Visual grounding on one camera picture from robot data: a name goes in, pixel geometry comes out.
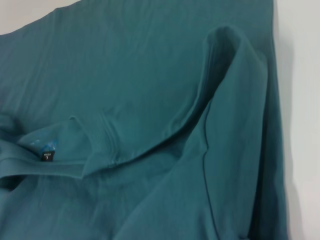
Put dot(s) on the teal blue printed t-shirt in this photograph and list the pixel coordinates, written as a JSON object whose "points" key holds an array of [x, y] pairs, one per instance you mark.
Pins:
{"points": [[150, 87]]}

